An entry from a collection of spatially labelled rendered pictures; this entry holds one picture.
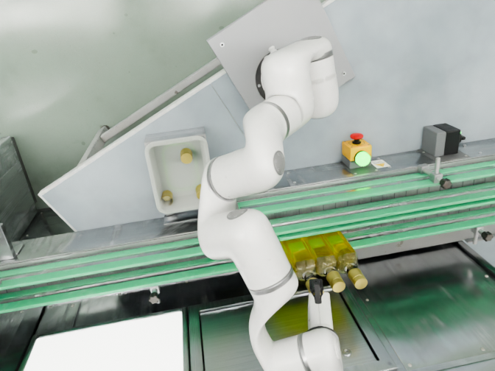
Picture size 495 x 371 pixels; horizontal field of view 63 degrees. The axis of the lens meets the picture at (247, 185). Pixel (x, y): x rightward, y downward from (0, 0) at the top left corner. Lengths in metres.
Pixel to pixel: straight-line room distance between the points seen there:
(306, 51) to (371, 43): 0.50
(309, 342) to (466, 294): 0.68
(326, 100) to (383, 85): 0.46
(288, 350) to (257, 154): 0.36
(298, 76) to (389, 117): 0.63
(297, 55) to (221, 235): 0.37
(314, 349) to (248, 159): 0.35
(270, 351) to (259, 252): 0.21
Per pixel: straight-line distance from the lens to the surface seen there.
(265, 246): 0.66
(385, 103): 1.36
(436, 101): 1.45
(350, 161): 1.29
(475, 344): 1.21
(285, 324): 1.14
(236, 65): 1.16
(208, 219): 0.72
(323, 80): 0.89
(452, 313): 1.28
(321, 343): 0.76
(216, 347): 1.11
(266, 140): 0.67
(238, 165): 0.68
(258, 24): 1.16
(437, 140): 1.39
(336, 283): 1.04
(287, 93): 0.79
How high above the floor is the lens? 1.92
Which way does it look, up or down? 64 degrees down
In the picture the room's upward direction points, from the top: 158 degrees clockwise
